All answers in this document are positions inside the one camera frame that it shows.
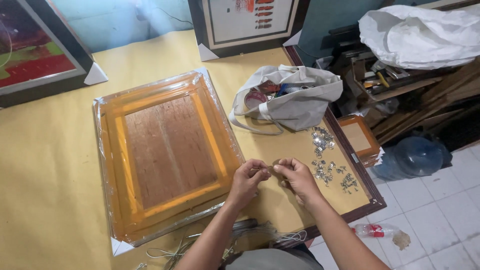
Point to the person's left hand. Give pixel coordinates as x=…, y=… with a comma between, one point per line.
x=245, y=183

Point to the person's right hand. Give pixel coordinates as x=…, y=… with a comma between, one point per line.
x=300, y=180

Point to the pile of metal hanger clips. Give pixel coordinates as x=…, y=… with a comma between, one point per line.
x=330, y=161

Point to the stack of small orange frames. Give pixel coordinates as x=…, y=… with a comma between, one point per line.
x=360, y=140

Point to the white canvas tote bag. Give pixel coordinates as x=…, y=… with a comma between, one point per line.
x=300, y=101

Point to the person's grey shirt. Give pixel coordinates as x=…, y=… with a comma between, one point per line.
x=273, y=260

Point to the red tape roll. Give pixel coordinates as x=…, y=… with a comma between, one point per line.
x=255, y=99

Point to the clear plastic water bottle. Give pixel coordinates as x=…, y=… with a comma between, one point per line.
x=375, y=230

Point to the blue water gallon jug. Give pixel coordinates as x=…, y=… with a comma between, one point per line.
x=410, y=157

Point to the cluttered wooden shelf with tools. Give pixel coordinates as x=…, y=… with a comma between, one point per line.
x=405, y=97

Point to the white plastic sack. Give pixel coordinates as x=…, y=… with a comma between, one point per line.
x=420, y=35

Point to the yellow paper table cover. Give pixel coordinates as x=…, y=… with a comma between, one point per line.
x=56, y=168

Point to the framed red green painting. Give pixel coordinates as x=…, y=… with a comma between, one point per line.
x=33, y=52

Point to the plastic-wrapped orange picture frame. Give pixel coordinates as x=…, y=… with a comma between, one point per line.
x=165, y=153

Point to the framed white artwork black frame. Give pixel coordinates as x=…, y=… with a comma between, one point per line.
x=247, y=22

